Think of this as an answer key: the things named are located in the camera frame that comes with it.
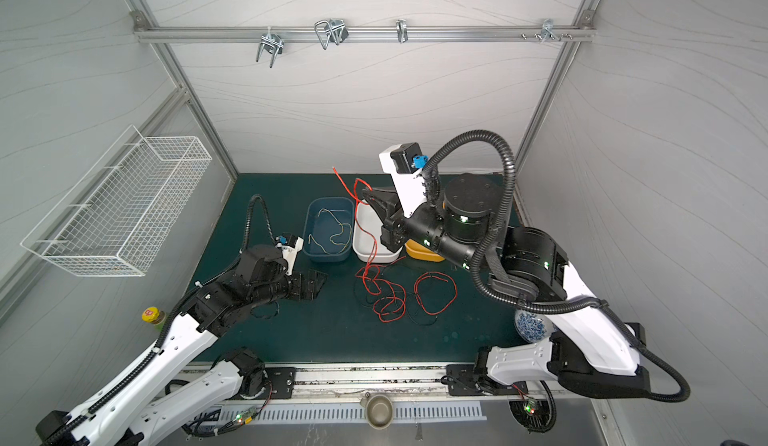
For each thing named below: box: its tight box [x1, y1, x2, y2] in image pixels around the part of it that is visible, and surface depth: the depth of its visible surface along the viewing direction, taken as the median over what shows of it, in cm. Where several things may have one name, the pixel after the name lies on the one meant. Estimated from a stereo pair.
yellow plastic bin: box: [405, 238, 446, 262], surface depth 95 cm
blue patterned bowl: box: [514, 309, 555, 344], surface depth 83 cm
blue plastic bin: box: [302, 197, 355, 263], surface depth 106 cm
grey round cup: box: [360, 392, 394, 430], surface depth 70 cm
